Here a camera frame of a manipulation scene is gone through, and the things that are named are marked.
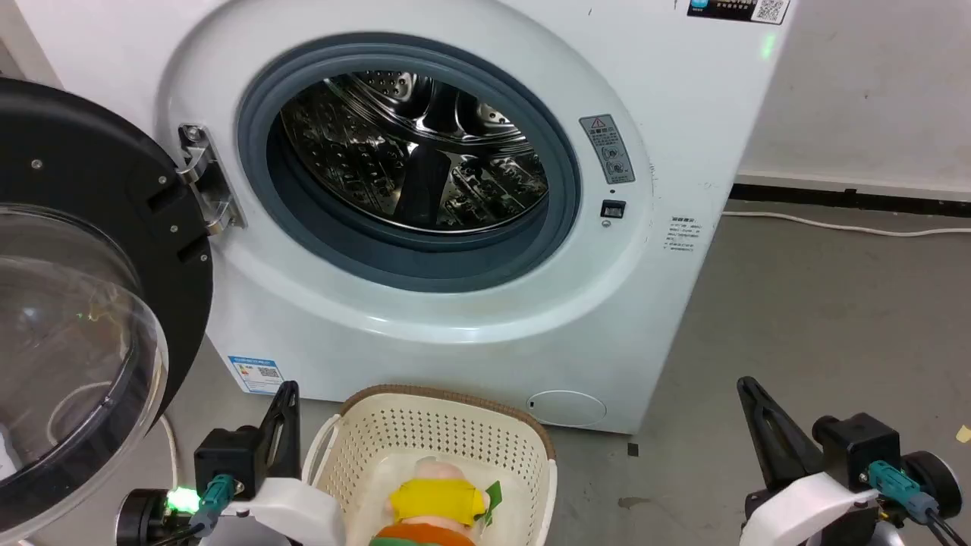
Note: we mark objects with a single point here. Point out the metal door hinge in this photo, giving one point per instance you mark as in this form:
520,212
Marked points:
205,176

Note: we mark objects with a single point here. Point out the white front-load washing machine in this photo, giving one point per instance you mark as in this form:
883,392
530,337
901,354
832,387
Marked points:
683,318

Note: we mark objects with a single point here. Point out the cream perforated laundry basket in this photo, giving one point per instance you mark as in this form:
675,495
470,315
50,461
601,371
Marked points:
425,428

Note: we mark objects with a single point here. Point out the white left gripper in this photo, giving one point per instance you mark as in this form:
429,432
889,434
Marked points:
292,509

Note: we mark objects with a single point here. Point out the black wall baseboard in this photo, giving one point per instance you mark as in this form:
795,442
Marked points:
834,199

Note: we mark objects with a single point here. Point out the stainless steel washer drum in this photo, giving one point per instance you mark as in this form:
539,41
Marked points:
356,152

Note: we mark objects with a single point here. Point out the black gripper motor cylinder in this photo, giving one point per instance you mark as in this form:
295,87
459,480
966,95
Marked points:
937,478
140,519

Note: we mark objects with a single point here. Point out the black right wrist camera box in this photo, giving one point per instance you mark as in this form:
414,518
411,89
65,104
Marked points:
857,444

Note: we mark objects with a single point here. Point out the blue energy label sticker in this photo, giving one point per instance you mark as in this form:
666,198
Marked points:
258,374

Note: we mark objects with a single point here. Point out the grey warning sticker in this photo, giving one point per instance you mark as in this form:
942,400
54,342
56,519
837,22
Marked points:
608,150

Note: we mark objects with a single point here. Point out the small yellow paper scrap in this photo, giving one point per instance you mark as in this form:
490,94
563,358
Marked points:
964,434

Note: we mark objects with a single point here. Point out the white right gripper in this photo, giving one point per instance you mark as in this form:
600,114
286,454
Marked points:
804,509

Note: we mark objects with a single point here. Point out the black round washer door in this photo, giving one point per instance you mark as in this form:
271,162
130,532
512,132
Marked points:
76,152

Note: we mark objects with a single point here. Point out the black QR code sticker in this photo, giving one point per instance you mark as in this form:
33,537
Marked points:
728,7

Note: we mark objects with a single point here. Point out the round white filter cover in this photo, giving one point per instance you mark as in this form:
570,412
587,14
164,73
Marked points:
567,408

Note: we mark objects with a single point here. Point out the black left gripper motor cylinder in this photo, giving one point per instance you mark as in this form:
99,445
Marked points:
140,519

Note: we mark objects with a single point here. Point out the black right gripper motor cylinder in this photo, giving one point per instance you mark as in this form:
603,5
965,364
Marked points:
937,478

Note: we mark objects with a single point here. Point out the black door latch socket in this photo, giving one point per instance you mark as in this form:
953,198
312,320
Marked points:
613,209

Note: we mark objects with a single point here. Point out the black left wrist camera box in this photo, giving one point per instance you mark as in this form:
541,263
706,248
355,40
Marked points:
227,455

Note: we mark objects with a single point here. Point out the doll toy with yellow hat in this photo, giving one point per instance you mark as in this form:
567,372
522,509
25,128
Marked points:
438,500

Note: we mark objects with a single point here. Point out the grey rubber door gasket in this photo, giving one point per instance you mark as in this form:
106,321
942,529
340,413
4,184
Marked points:
425,267

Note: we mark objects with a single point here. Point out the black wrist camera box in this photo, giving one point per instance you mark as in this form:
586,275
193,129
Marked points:
227,455
857,444

